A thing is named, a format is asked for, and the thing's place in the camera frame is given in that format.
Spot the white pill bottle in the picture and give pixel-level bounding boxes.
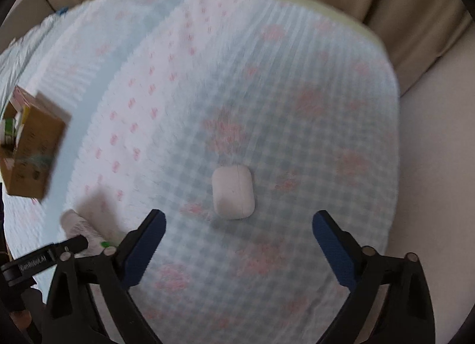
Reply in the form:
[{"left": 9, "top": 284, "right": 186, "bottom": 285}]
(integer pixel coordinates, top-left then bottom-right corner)
[{"left": 60, "top": 209, "right": 120, "bottom": 256}]

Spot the white earbuds case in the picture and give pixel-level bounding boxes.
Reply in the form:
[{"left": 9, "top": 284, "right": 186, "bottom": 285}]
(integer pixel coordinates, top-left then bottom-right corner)
[{"left": 211, "top": 165, "right": 255, "bottom": 220}]

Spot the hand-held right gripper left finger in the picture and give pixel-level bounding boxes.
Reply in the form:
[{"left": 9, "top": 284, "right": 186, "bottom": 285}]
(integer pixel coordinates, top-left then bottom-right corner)
[{"left": 42, "top": 209, "right": 166, "bottom": 344}]

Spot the pale green mattress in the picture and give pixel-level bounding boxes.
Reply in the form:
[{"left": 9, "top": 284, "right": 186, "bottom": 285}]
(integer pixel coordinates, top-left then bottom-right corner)
[{"left": 74, "top": 0, "right": 392, "bottom": 56}]

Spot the blue pink checked blanket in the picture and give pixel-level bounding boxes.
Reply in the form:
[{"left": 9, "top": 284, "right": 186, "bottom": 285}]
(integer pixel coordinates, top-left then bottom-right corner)
[{"left": 0, "top": 0, "right": 402, "bottom": 344}]

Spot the person's left forearm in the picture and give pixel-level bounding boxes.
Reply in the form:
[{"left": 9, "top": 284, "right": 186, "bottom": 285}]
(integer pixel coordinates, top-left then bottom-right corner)
[{"left": 0, "top": 283, "right": 44, "bottom": 344}]

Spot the brown cardboard box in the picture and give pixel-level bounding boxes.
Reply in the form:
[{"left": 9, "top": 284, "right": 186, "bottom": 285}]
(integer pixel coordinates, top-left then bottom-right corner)
[{"left": 0, "top": 85, "right": 72, "bottom": 199}]

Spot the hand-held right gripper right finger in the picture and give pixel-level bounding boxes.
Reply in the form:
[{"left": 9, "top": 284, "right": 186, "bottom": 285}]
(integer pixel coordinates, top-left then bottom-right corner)
[{"left": 312, "top": 210, "right": 436, "bottom": 344}]

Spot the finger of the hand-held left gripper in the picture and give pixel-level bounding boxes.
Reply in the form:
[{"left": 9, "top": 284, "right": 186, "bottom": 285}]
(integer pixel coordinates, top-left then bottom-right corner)
[{"left": 52, "top": 236, "right": 89, "bottom": 256}]

